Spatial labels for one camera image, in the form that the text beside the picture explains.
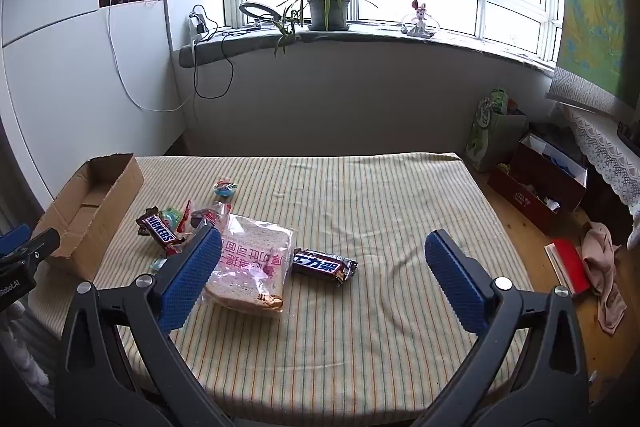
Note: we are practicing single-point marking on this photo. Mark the pink white figurine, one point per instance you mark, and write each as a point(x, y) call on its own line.
point(419, 19)

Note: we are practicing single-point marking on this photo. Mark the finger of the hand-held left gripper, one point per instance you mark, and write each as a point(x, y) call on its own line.
point(12, 241)
point(42, 247)

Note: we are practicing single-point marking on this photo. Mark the white lace tablecloth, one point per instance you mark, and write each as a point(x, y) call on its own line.
point(607, 147)

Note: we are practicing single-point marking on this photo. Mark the green gift bag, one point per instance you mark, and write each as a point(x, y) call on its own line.
point(492, 132)

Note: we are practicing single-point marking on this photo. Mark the sliced bread bag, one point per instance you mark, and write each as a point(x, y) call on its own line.
point(252, 264)

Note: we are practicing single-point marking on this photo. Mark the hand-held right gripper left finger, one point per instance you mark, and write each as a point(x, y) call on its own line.
point(192, 279)

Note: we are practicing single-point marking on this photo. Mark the white cabinet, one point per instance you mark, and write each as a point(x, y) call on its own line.
point(65, 72)

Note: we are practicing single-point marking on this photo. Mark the brown cardboard box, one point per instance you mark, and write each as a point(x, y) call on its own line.
point(107, 189)

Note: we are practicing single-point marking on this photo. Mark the wall map poster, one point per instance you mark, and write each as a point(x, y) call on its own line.
point(595, 7)

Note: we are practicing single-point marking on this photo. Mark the grey window sill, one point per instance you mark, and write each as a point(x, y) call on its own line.
point(380, 38)

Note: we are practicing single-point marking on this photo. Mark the potted spider plant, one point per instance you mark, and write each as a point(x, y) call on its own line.
point(327, 9)

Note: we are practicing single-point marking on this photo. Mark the small blue jelly packet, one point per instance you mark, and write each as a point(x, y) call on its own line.
point(225, 189)

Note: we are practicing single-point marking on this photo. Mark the red booklet on floor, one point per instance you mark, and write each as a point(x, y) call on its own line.
point(570, 264)

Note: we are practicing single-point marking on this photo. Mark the white charger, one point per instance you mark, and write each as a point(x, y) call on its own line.
point(200, 24)

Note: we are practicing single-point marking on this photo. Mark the clear red-edged dates packet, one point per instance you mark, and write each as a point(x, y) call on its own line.
point(210, 217)
point(184, 219)

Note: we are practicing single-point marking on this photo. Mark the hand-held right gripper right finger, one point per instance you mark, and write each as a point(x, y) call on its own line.
point(457, 284)

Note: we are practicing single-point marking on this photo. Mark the beige cloth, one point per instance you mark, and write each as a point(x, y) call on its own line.
point(602, 272)

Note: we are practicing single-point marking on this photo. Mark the red cardboard box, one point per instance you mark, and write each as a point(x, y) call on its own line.
point(530, 187)

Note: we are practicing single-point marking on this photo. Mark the green snack packet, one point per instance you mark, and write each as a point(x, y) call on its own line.
point(172, 216)

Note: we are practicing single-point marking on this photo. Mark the brown chocolate bar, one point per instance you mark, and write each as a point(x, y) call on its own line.
point(160, 229)
point(322, 266)

